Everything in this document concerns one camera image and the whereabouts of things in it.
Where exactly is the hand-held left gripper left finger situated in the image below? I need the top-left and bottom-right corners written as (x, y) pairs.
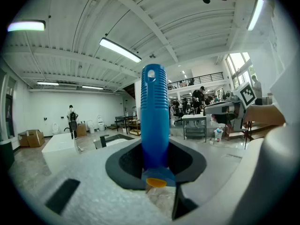
top-left (20, 138), bottom-right (173, 225)

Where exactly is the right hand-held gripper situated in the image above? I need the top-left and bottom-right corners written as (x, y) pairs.
top-left (203, 82), bottom-right (258, 132)

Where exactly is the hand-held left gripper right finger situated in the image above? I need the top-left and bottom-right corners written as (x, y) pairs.
top-left (169, 123), bottom-right (299, 225)

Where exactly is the blue ribbed tool handle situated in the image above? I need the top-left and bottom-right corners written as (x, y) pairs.
top-left (140, 64), bottom-right (177, 192)

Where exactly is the person's right forearm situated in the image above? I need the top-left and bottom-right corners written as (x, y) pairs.
top-left (243, 103), bottom-right (286, 127)

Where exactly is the metal work table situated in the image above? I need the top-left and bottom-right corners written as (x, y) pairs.
top-left (182, 114), bottom-right (207, 143)

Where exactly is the black balcony railing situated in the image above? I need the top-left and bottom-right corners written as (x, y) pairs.
top-left (167, 71), bottom-right (225, 90)

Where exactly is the black office chair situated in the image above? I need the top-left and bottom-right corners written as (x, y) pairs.
top-left (173, 106), bottom-right (186, 126)

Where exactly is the white bathtub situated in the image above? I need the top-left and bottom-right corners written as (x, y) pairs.
top-left (41, 133), bottom-right (80, 155)

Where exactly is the cardboard box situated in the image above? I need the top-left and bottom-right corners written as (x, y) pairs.
top-left (18, 131), bottom-right (30, 147)
top-left (26, 129), bottom-right (45, 148)
top-left (76, 123), bottom-right (87, 137)

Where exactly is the wooden platform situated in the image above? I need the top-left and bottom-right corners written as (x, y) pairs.
top-left (227, 123), bottom-right (279, 142)

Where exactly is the large window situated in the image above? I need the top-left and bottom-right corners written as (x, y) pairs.
top-left (225, 52), bottom-right (255, 89)

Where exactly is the dark wooden staircase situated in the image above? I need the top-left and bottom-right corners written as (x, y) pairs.
top-left (123, 83), bottom-right (136, 100)

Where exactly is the black frame table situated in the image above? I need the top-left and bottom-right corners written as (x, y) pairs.
top-left (114, 115), bottom-right (136, 135)

